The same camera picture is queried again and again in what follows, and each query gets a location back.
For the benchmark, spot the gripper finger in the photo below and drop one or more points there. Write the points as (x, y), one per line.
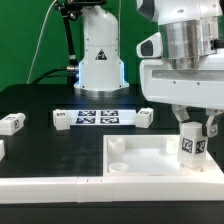
(180, 112)
(210, 128)

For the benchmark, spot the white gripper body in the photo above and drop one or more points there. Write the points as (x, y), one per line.
(203, 87)

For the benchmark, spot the white square tabletop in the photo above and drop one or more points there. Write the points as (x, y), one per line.
(149, 155)

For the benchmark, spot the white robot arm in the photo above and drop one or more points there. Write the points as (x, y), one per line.
(182, 64)

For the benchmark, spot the white L-shaped obstacle fence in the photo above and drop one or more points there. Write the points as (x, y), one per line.
(111, 188)

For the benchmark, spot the white marker tag strip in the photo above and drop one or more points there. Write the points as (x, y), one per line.
(101, 117)

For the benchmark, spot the black camera stand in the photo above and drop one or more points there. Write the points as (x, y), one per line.
(71, 10)

